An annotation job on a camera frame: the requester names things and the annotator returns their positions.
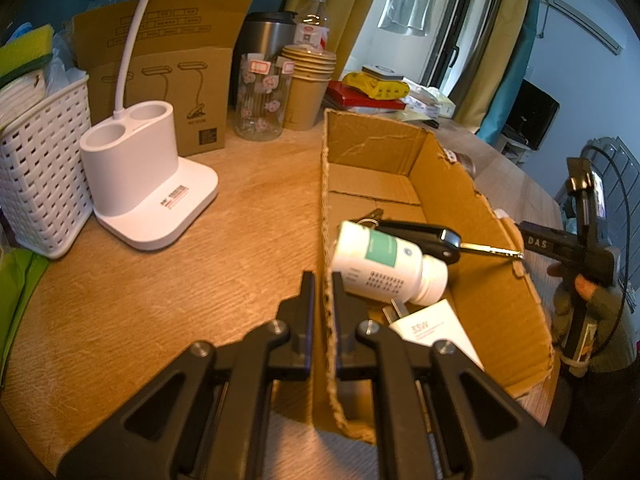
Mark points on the white plastic basket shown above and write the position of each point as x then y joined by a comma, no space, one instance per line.
40,175

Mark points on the green and yellow sponge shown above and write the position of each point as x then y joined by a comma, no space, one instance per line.
25,50

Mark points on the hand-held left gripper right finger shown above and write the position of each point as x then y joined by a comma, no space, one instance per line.
345,340

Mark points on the red book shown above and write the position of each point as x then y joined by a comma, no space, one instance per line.
345,95

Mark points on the brown lamp packaging box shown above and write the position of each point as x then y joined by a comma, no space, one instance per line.
200,35

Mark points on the black car key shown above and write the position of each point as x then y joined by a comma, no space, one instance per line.
425,237

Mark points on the black computer monitor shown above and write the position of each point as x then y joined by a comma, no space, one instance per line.
535,110

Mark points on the flower print glass jar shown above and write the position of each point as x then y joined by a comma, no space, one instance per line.
260,105

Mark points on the white air conditioner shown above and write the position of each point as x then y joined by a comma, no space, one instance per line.
585,22

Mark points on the person's right hand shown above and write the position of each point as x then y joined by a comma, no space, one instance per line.
562,310

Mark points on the stack of paper cups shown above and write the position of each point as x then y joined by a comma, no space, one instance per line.
305,100

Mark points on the clear water bottle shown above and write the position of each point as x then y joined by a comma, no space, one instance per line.
312,25

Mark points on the black door frame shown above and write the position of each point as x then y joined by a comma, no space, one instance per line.
452,35

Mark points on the white flat box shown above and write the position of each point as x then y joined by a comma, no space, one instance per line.
420,105

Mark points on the white charger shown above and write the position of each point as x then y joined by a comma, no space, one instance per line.
440,325

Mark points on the white pill bottle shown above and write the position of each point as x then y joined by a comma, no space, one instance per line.
365,260

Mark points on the clear plastic bag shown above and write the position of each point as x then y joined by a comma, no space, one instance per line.
62,70

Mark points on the cardboard box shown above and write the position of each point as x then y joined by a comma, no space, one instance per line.
450,200

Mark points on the grey padded headboard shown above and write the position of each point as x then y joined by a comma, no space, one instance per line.
617,157

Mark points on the green tissue pack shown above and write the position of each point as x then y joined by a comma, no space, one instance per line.
20,285

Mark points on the white desk lamp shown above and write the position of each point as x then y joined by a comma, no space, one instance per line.
150,210

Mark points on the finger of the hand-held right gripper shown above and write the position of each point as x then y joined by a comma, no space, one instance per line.
542,242

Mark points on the yellow curtain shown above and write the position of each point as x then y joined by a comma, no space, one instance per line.
345,0
495,60

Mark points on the stainless steel thermos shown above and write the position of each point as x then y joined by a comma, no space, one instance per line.
265,35

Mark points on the white folded cloth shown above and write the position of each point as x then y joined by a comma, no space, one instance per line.
20,96

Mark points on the pale yellow plastic bag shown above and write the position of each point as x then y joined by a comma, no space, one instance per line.
442,99

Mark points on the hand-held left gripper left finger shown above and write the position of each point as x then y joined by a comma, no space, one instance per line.
305,320

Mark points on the white computer desk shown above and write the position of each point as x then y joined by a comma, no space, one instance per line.
515,152

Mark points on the person's right forearm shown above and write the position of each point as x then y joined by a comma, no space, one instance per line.
620,350

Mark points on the white power bank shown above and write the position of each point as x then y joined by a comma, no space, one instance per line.
382,72

